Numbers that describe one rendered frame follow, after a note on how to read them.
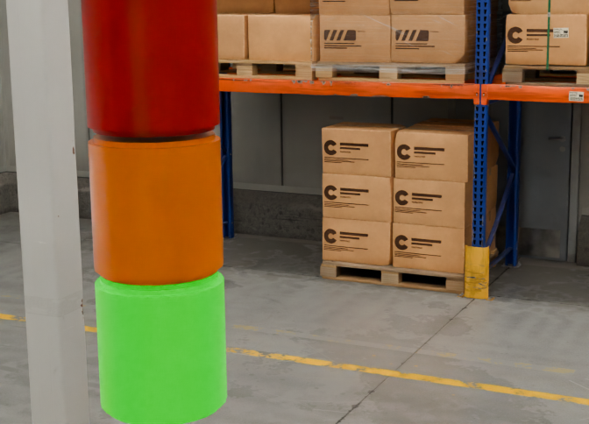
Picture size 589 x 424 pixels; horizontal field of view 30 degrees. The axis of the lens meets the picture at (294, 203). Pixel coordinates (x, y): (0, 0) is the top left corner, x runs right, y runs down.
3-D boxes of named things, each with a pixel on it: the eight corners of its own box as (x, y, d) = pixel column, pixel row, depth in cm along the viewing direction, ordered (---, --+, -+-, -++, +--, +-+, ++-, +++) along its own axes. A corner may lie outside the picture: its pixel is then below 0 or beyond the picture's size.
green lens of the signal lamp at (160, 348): (74, 416, 43) (67, 284, 42) (144, 375, 47) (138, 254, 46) (188, 436, 41) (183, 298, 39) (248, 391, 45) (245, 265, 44)
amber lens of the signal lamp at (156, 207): (67, 279, 41) (60, 139, 40) (138, 250, 46) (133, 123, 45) (183, 293, 39) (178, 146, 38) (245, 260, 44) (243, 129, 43)
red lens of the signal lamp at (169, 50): (60, 134, 40) (52, -12, 39) (133, 119, 45) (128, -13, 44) (178, 140, 38) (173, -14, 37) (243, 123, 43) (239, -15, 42)
